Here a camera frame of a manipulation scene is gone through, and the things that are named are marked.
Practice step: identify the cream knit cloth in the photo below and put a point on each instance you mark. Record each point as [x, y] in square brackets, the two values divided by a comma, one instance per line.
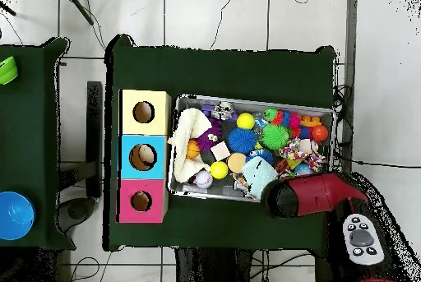
[190, 124]

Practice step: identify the light blue knit cloth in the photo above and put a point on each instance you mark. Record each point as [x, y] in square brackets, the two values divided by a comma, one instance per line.
[258, 175]

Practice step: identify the blue bowl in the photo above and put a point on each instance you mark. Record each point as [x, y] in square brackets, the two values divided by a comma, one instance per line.
[16, 216]

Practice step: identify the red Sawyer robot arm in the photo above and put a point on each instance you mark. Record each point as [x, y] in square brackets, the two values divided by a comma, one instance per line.
[312, 193]

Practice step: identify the clear mesh bin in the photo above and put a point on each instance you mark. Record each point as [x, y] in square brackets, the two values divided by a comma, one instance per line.
[197, 193]

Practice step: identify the wooden box with three holes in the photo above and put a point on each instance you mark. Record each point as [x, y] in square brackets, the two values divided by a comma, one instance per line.
[130, 124]

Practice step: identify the purple spiky eyed toy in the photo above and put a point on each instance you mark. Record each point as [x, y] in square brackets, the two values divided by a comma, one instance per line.
[207, 139]

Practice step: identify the wooden cube block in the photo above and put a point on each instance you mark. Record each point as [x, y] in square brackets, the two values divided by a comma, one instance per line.
[220, 151]

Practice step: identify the orange toy basketball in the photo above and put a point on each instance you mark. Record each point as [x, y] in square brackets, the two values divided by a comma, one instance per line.
[193, 148]

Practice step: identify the yellow ball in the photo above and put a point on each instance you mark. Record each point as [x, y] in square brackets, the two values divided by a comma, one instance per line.
[219, 170]
[245, 121]

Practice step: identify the orange round sponge disc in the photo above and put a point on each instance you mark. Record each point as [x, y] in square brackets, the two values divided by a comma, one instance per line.
[236, 163]

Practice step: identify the white printed ball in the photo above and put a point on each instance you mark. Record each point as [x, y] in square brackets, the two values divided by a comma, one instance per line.
[204, 179]

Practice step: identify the plain green spiky ball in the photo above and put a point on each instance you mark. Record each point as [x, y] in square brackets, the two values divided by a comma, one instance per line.
[275, 136]

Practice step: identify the dark green table cloth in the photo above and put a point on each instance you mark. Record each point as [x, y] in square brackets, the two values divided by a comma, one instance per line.
[223, 71]

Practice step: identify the rainbow spiky caterpillar toy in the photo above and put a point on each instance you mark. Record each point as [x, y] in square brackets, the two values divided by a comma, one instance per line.
[286, 119]

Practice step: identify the red orange ball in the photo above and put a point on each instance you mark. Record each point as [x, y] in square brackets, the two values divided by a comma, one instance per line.
[320, 133]

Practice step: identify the black upright panel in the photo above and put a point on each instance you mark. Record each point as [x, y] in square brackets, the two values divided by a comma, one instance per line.
[94, 130]

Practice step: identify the grey round base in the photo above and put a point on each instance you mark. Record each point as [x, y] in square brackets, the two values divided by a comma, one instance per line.
[76, 211]

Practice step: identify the green covered side table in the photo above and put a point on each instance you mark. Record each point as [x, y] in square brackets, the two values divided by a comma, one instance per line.
[29, 124]

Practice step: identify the black tripod leg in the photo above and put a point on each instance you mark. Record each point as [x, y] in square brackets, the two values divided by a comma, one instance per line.
[79, 6]
[8, 9]

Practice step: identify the green cup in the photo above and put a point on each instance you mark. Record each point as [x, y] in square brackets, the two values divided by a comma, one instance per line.
[7, 71]

